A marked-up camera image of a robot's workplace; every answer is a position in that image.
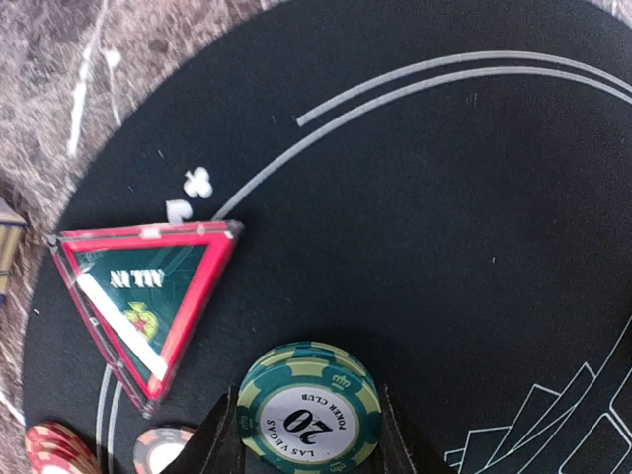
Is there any green chip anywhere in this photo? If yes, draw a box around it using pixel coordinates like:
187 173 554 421
236 342 382 473

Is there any red chip stack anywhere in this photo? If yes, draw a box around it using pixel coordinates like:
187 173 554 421
25 422 101 474

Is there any black red chip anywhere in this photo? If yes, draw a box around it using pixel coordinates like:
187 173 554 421
133 427 195 474

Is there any red triangle all-in marker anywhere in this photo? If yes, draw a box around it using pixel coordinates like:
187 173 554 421
48 220 243 419

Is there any round black poker mat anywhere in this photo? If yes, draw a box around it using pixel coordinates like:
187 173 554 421
22 0 632 474

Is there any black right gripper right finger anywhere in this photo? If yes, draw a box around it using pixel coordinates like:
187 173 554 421
372 385 455 474

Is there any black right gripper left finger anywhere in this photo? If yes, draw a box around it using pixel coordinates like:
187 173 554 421
165 386 246 474

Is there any blue backed card deck box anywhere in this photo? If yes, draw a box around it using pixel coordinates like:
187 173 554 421
0 198 27 306

